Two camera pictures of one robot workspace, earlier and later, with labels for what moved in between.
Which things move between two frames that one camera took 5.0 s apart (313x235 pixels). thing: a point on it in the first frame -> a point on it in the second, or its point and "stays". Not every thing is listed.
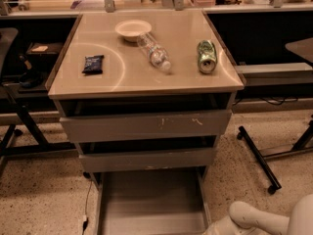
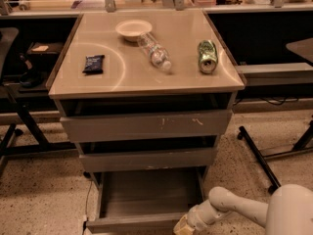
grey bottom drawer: x=151 y=201 stays
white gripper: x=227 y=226 -> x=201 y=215
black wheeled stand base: x=260 y=159 stays
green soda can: x=207 y=56 stays
